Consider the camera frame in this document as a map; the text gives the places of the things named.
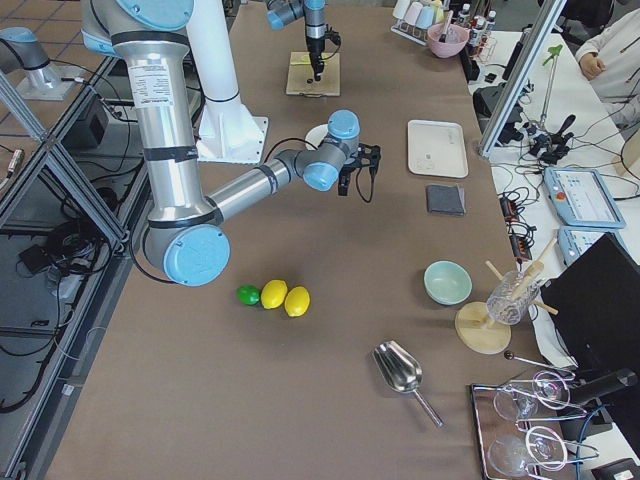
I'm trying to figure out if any steel ice scoop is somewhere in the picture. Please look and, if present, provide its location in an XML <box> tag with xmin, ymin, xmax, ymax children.
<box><xmin>373</xmin><ymin>340</ymin><xmax>444</xmax><ymax>428</ymax></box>

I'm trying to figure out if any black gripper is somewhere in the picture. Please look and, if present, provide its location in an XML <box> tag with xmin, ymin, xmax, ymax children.
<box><xmin>338</xmin><ymin>143</ymin><xmax>381</xmax><ymax>196</ymax></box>
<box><xmin>305</xmin><ymin>24</ymin><xmax>341</xmax><ymax>80</ymax></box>

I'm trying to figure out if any person in white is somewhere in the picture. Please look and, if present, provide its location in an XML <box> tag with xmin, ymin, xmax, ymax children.
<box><xmin>575</xmin><ymin>9</ymin><xmax>639</xmax><ymax>127</ymax></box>

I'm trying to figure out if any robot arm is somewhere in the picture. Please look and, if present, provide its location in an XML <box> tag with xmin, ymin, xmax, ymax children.
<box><xmin>82</xmin><ymin>1</ymin><xmax>380</xmax><ymax>287</ymax></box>
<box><xmin>265</xmin><ymin>0</ymin><xmax>341</xmax><ymax>81</ymax></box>

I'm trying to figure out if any cream rabbit tray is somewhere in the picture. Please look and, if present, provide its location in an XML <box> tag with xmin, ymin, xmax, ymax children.
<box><xmin>407</xmin><ymin>119</ymin><xmax>469</xmax><ymax>179</ymax></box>

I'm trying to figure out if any blue teach pendant far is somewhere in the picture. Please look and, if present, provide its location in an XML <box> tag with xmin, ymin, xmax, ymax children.
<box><xmin>543</xmin><ymin>167</ymin><xmax>626</xmax><ymax>229</ymax></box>

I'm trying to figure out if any wooden cutting board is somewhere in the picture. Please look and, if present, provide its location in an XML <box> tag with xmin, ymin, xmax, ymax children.
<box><xmin>285</xmin><ymin>51</ymin><xmax>342</xmax><ymax>97</ymax></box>

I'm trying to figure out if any black monitor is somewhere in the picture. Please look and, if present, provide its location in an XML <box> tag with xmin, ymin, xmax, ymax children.
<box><xmin>542</xmin><ymin>233</ymin><xmax>639</xmax><ymax>372</ymax></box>

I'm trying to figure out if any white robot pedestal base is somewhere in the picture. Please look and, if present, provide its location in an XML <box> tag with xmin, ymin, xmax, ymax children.
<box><xmin>187</xmin><ymin>0</ymin><xmax>268</xmax><ymax>165</ymax></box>

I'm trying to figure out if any clear textured glass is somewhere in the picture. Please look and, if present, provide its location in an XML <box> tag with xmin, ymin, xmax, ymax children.
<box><xmin>487</xmin><ymin>271</ymin><xmax>539</xmax><ymax>325</ymax></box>

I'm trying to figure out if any yellow lemon outer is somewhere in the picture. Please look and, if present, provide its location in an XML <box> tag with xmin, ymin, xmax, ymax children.
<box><xmin>284</xmin><ymin>286</ymin><xmax>311</xmax><ymax>318</ymax></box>

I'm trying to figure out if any blue teach pendant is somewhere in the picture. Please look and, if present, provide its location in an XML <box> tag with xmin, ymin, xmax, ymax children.
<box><xmin>543</xmin><ymin>167</ymin><xmax>626</xmax><ymax>229</ymax></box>
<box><xmin>557</xmin><ymin>226</ymin><xmax>612</xmax><ymax>266</ymax></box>

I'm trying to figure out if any blue teach pendant near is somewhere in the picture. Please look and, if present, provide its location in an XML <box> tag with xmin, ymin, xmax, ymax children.
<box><xmin>557</xmin><ymin>226</ymin><xmax>612</xmax><ymax>266</ymax></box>

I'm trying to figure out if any green lime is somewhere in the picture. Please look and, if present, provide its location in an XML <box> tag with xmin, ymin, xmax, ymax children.
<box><xmin>236</xmin><ymin>285</ymin><xmax>261</xmax><ymax>306</ymax></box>

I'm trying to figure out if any white cup rack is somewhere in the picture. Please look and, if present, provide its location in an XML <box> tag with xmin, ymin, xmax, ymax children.
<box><xmin>391</xmin><ymin>0</ymin><xmax>450</xmax><ymax>46</ymax></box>

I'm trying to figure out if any metal glass rack tray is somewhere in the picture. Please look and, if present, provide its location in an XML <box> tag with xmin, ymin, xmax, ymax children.
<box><xmin>469</xmin><ymin>369</ymin><xmax>599</xmax><ymax>479</ymax></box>

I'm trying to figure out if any cream round plate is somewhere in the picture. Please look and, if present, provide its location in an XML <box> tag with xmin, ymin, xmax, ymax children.
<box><xmin>305</xmin><ymin>124</ymin><xmax>328</xmax><ymax>150</ymax></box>

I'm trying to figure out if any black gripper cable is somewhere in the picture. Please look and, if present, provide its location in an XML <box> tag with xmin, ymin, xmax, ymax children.
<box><xmin>355</xmin><ymin>162</ymin><xmax>377</xmax><ymax>203</ymax></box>

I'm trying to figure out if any aluminium frame post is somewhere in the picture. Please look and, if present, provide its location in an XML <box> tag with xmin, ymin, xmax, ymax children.
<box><xmin>478</xmin><ymin>0</ymin><xmax>566</xmax><ymax>160</ymax></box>

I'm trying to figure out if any pink bowl with ice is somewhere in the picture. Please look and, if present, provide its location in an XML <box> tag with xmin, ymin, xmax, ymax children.
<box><xmin>427</xmin><ymin>23</ymin><xmax>469</xmax><ymax>58</ymax></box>

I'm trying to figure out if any wooden cup stand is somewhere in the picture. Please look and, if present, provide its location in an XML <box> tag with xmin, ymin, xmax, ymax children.
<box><xmin>455</xmin><ymin>238</ymin><xmax>558</xmax><ymax>354</ymax></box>

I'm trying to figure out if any yellow lemon near lime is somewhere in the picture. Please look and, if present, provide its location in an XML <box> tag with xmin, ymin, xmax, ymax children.
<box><xmin>260</xmin><ymin>279</ymin><xmax>288</xmax><ymax>309</ymax></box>

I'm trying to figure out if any light green bowl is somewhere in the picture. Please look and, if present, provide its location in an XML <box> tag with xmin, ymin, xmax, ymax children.
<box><xmin>423</xmin><ymin>260</ymin><xmax>472</xmax><ymax>306</ymax></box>

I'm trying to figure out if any grey folded cloth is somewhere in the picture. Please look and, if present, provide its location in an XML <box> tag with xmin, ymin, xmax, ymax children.
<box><xmin>425</xmin><ymin>184</ymin><xmax>466</xmax><ymax>216</ymax></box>

